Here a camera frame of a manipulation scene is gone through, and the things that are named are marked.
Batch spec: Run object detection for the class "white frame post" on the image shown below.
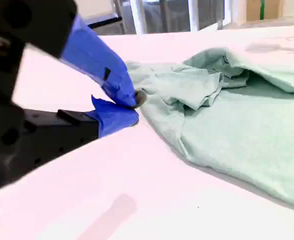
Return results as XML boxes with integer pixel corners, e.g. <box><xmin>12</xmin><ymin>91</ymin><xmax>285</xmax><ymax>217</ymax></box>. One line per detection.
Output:
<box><xmin>128</xmin><ymin>0</ymin><xmax>149</xmax><ymax>35</ymax></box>
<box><xmin>186</xmin><ymin>0</ymin><xmax>200</xmax><ymax>32</ymax></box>

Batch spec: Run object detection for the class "pale green T-shirt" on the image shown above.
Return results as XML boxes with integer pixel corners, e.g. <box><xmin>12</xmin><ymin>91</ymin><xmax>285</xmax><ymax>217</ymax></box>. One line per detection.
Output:
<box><xmin>125</xmin><ymin>47</ymin><xmax>294</xmax><ymax>210</ymax></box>

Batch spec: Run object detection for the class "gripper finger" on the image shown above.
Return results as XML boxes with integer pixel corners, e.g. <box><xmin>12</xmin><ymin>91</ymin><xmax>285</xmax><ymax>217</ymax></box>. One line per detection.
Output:
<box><xmin>24</xmin><ymin>94</ymin><xmax>140</xmax><ymax>174</ymax></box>
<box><xmin>0</xmin><ymin>0</ymin><xmax>148</xmax><ymax>109</ymax></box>

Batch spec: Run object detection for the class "black bar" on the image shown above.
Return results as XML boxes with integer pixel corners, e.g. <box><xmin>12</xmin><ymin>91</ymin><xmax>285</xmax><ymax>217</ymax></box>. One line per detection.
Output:
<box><xmin>87</xmin><ymin>16</ymin><xmax>123</xmax><ymax>30</ymax></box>

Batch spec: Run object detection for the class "brown cardboard box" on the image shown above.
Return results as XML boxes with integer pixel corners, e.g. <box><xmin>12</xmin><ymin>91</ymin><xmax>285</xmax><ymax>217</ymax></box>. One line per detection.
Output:
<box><xmin>246</xmin><ymin>0</ymin><xmax>284</xmax><ymax>22</ymax></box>

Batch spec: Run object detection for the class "green strip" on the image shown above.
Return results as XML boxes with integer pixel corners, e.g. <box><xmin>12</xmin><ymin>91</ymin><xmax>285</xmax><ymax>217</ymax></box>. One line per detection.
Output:
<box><xmin>259</xmin><ymin>0</ymin><xmax>267</xmax><ymax>21</ymax></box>

